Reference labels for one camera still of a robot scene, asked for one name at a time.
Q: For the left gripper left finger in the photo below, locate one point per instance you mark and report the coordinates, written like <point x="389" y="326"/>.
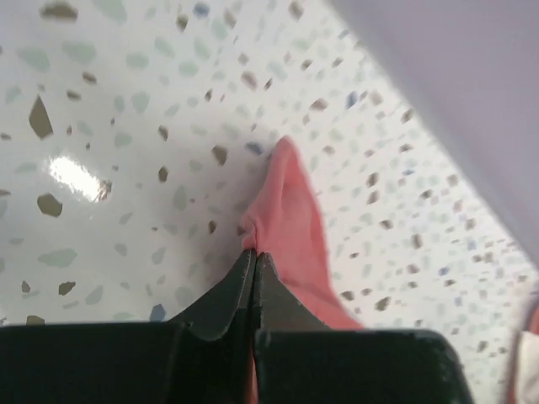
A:
<point x="210" y="317"/>

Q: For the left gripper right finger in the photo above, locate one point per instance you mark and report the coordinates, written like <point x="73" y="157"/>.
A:
<point x="275" y="308"/>

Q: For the folded light pink shirt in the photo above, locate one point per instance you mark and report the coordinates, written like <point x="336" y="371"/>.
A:
<point x="530" y="324"/>

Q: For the pink polo shirt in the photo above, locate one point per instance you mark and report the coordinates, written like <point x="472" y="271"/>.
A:
<point x="284" y="220"/>

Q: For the folded white t shirt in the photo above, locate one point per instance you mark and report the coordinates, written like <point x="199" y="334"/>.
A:
<point x="525" y="384"/>

